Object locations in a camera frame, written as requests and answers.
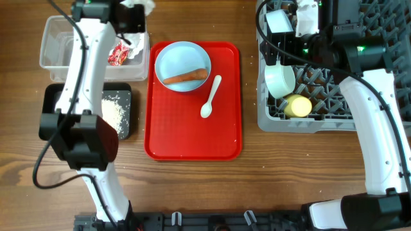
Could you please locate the white tissue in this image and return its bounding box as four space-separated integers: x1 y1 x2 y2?
120 0 155 59

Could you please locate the small light blue bowl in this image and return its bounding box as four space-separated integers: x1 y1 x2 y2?
265 10 293 33

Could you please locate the mint green bowl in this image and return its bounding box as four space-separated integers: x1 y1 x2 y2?
264 61 295 99

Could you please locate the red snack wrapper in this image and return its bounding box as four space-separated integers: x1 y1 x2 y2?
108 42 130 66

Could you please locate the yellow plastic cup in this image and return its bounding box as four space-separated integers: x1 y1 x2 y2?
284 94 312 117

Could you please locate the large light blue plate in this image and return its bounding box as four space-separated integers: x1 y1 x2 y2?
155 41 211 92

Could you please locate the orange carrot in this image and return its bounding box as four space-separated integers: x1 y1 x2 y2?
163 69 208 85

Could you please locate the white rice pile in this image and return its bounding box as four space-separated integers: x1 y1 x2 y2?
101 99 125 135

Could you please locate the white plastic spoon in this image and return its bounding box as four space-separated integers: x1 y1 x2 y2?
200 75 222 118

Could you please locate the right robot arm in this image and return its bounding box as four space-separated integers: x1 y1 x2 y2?
256 1 410 230

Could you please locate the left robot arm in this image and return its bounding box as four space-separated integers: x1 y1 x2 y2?
32 1 146 230

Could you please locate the grey dishwasher rack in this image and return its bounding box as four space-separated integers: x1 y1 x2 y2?
256 1 410 134

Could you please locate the clear plastic bin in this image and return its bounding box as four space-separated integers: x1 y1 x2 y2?
39 15 150 83

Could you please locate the black tray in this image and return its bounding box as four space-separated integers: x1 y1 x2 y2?
42 82 132 140

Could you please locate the red serving tray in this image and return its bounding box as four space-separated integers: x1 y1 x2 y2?
144 41 242 161

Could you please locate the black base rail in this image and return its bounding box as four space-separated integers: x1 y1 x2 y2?
73 210 359 231

